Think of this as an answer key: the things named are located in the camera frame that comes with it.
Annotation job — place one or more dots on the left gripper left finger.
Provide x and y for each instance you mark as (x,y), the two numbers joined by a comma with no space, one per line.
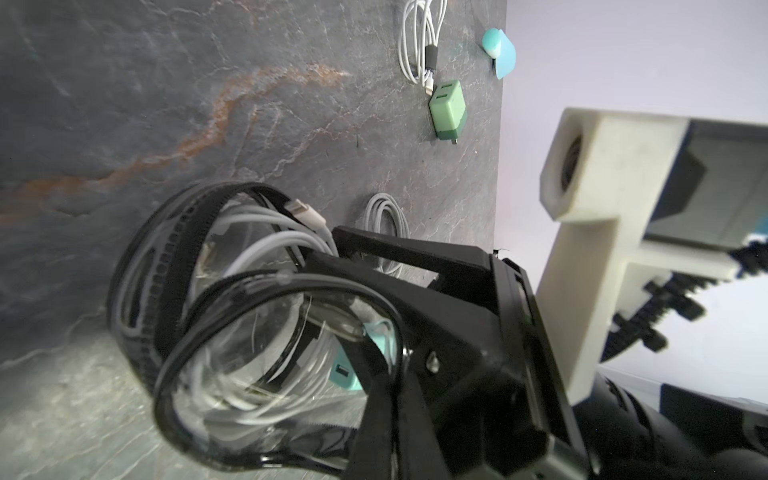
(371,454)

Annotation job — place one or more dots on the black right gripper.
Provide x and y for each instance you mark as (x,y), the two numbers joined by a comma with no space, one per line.
(492,390)

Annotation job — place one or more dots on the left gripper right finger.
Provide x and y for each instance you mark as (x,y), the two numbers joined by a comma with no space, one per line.
(418,450)

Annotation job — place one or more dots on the teal charger block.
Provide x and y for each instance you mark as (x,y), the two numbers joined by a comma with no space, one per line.
(359,361)

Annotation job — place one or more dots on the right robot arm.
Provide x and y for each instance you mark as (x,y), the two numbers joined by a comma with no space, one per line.
(691,436)

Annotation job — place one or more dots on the green charger block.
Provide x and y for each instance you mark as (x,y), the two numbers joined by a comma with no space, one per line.
(448,111)

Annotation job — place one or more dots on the teal garden trowel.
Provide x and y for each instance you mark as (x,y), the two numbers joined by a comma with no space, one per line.
(501,50)

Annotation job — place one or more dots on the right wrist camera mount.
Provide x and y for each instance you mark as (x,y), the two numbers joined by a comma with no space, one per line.
(649,208)

